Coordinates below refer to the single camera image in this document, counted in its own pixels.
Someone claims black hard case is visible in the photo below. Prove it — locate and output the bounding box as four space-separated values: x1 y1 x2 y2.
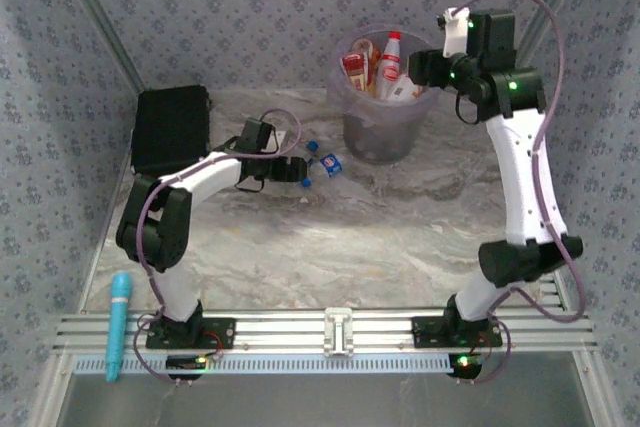
130 84 211 178

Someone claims amber bottle red label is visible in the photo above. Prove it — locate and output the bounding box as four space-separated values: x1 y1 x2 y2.
341 50 374 93

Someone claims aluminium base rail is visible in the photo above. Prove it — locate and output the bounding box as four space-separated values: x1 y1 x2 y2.
54 309 599 356

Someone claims translucent purple plastic bin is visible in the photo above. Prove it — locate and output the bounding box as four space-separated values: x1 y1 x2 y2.
327 24 442 166

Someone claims white slotted cable duct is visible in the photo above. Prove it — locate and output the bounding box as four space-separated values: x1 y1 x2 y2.
72 356 451 376

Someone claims clear plastic rail bracket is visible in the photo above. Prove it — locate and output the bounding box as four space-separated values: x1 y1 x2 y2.
323 306 355 358

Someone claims brown Nescafe bottle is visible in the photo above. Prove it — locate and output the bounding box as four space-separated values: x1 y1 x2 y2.
349 36 381 68

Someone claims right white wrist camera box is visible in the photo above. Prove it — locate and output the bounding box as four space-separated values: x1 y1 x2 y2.
438 6 474 59

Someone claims grey metal panel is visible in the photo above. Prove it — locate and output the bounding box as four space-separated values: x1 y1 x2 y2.
49 371 601 427

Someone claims red cap plastic bottle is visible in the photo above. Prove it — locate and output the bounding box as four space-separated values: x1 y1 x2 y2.
374 30 404 99

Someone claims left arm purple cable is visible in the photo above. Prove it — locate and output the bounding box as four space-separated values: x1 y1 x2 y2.
135 107 304 383

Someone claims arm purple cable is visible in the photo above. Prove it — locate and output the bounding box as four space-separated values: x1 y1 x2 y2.
452 0 587 386
135 107 304 383

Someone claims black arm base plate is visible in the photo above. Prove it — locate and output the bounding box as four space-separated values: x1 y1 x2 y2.
144 315 236 351
410 315 504 349

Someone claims black controller board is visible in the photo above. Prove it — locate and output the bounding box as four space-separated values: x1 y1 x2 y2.
166 354 209 381
447 352 484 383

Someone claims teal plastic tool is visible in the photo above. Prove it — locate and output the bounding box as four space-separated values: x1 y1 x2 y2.
105 271 134 383

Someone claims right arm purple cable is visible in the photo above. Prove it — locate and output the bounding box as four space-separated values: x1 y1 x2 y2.
452 0 587 386

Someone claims blue label Pepsi bottle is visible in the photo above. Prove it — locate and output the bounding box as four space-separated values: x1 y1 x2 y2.
299 151 346 188

